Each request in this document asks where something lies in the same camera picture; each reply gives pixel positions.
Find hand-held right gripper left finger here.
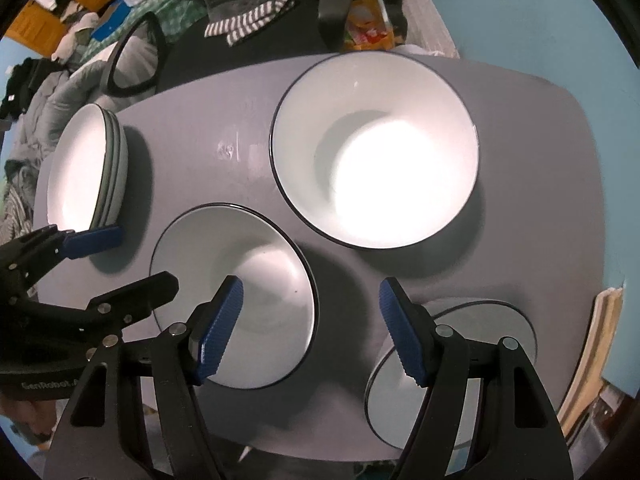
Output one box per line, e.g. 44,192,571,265
44,275,246,480

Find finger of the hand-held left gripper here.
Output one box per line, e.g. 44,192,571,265
0,225,124,306
82,271,180,336

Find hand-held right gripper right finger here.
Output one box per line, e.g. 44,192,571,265
378,276,573,480

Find white bowl with dark rim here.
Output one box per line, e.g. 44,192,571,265
149,203,319,389
364,299,537,448
269,51,480,251

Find grey duvet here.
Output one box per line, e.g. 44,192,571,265
0,67,106,241

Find black clothes pile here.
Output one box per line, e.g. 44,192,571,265
0,57,68,121

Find white bed sheet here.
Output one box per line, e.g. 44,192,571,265
70,40,161,111

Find light wooden board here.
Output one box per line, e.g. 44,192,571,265
555,285,626,441

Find beige clothes pile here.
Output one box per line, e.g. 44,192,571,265
50,12,98,61

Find black office chair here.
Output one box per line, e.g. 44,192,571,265
107,0,408,98

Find blue cardboard box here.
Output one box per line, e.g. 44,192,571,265
90,2,133,41

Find wooden louvred wardrobe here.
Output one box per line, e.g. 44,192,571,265
7,0,126,58

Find green checkered cloth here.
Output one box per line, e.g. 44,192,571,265
75,0,206,66

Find grey garment with striped cuffs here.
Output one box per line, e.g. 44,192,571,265
192,0,296,46

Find orange snack packets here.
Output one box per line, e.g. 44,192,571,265
342,0,406,53

